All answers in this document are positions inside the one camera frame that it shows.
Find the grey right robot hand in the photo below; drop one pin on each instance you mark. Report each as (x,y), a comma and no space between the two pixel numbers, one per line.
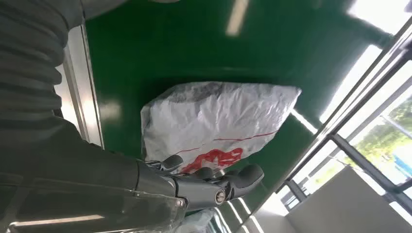
(80,186)

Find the translucent plastic package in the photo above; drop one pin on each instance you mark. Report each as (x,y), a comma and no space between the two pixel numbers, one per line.
(196,222)

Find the green conveyor belt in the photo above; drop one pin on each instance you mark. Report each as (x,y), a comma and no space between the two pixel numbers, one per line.
(167,48)

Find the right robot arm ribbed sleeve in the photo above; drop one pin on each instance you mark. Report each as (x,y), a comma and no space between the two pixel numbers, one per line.
(29,58)

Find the grey cabinet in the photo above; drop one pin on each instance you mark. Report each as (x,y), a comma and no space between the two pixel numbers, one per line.
(338,205)

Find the green tree outside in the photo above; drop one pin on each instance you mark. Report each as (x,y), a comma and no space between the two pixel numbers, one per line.
(386,138)

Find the silver conveyor side rail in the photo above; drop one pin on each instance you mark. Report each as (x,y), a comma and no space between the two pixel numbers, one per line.
(83,96)

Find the black window frame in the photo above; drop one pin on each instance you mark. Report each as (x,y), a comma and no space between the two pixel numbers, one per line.
(360,151)

